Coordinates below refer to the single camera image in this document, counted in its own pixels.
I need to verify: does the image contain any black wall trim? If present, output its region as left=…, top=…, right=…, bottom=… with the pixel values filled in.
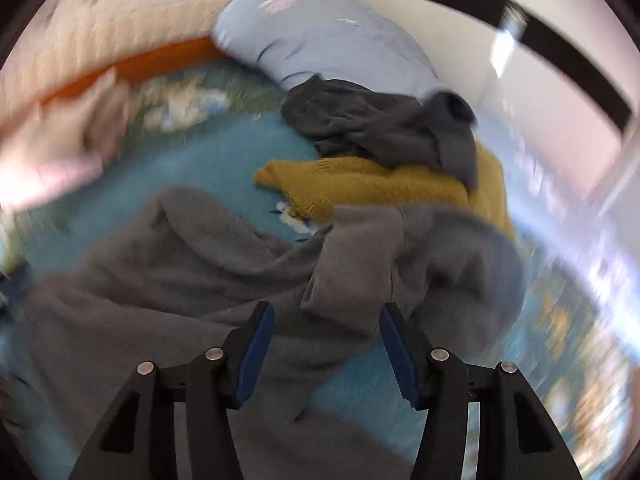
left=350, top=0, right=636, bottom=133

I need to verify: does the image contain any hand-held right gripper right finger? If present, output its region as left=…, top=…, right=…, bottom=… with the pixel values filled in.
left=378, top=302, right=584, bottom=480

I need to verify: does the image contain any light blue flower pillow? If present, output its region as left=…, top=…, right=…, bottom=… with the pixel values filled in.
left=210, top=0, right=451, bottom=106

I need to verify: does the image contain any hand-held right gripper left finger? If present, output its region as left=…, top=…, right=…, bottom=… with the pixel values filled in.
left=67, top=301, right=277, bottom=480

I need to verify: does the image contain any pink knitted garment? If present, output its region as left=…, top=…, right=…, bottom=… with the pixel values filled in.
left=0, top=67, right=133, bottom=211

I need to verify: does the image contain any grey sweater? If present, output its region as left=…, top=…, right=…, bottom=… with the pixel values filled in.
left=10, top=187, right=528, bottom=480

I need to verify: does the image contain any dark grey garment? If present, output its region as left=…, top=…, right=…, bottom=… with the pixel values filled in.
left=281, top=74, right=481, bottom=191

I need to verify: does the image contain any mustard yellow knitted sweater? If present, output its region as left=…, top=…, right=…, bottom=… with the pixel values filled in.
left=252, top=140, right=518, bottom=241

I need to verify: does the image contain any beige patterned headboard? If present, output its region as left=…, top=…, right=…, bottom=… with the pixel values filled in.
left=0, top=0, right=366, bottom=126

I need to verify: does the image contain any teal floral bedsheet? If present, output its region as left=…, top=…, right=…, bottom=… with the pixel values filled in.
left=0, top=60, right=636, bottom=480

